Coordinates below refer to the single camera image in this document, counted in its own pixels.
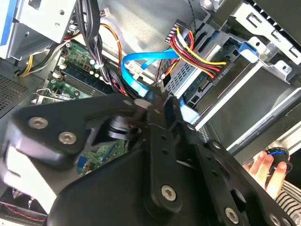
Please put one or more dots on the hard disk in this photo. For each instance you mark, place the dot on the hard disk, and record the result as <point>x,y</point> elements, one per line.
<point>200,82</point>

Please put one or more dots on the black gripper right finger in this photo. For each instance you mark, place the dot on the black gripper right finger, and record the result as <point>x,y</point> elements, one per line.
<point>225,176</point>

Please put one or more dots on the person's bare hand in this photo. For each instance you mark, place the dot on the person's bare hand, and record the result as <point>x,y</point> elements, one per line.
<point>263,169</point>

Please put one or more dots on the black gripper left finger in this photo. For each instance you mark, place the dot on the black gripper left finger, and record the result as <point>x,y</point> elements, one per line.
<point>70,117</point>

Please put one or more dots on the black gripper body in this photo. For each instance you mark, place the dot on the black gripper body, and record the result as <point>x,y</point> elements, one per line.
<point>105,195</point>

